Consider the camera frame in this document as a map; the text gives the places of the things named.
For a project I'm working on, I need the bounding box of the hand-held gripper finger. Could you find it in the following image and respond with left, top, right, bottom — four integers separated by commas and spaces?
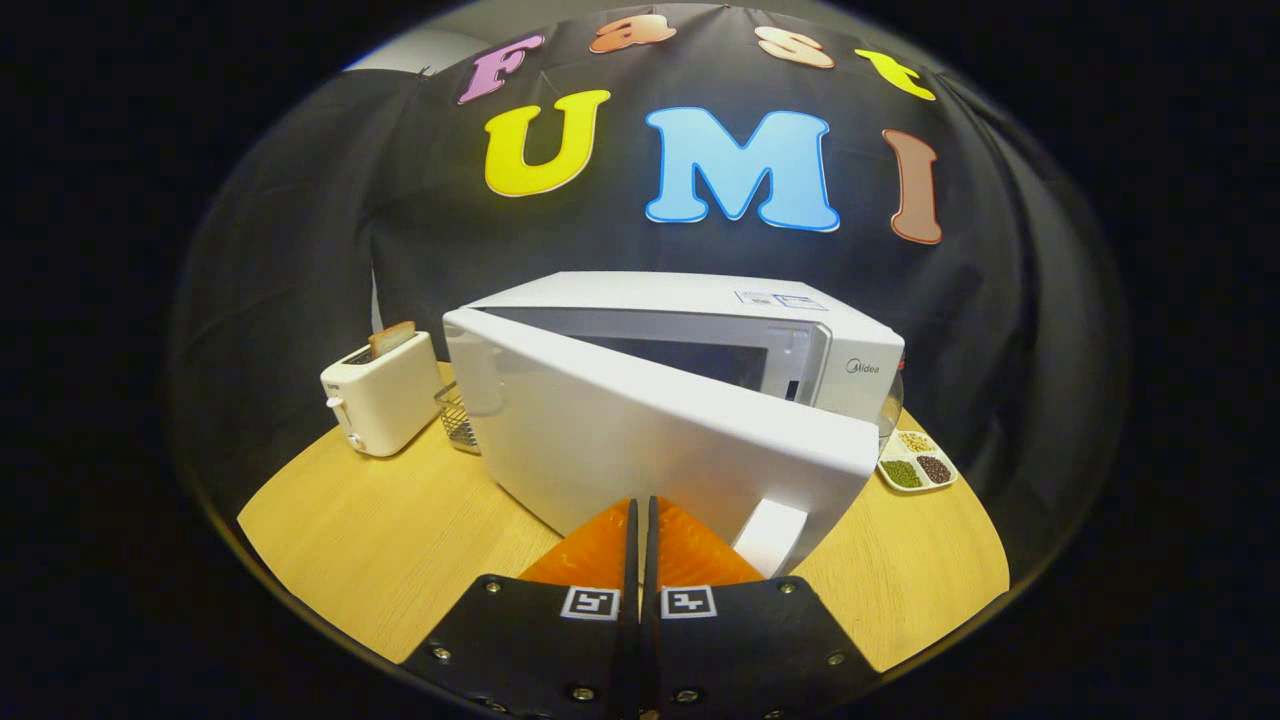
645, 495, 883, 720
400, 497, 641, 720

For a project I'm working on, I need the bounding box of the white microwave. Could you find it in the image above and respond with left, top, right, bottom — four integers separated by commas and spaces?
442, 270, 907, 581

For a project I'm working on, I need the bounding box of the white divided dish of beans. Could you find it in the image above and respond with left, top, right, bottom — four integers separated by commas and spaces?
876, 430, 959, 493

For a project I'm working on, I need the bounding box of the white toaster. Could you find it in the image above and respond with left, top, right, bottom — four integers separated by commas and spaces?
320, 330, 446, 459

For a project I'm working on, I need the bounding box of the toast slice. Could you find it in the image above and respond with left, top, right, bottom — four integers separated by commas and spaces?
367, 320, 418, 359

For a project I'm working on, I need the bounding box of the metal wire basket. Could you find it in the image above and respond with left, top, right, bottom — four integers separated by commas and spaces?
434, 380, 483, 456

